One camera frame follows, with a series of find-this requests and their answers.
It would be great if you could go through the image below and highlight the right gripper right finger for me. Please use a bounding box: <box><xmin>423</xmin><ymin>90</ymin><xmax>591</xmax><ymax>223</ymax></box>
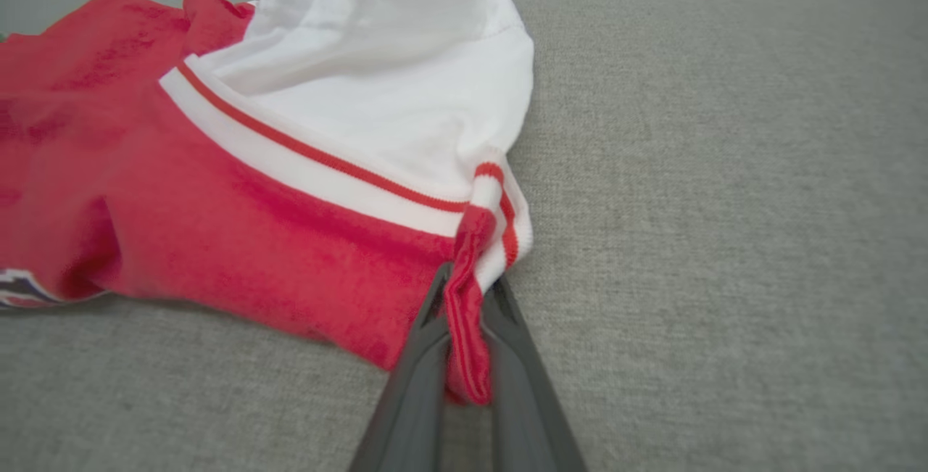
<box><xmin>480</xmin><ymin>275</ymin><xmax>588</xmax><ymax>472</ymax></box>

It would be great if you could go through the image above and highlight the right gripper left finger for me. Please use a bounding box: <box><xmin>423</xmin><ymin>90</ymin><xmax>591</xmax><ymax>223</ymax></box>
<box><xmin>348</xmin><ymin>262</ymin><xmax>455</xmax><ymax>472</ymax></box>

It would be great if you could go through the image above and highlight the red white striped jersey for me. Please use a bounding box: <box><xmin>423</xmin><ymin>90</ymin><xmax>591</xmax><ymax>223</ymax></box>
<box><xmin>0</xmin><ymin>0</ymin><xmax>536</xmax><ymax>406</ymax></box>

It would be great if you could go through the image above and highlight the grey fabric sofa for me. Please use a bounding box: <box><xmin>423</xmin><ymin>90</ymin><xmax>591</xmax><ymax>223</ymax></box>
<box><xmin>0</xmin><ymin>0</ymin><xmax>928</xmax><ymax>472</ymax></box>

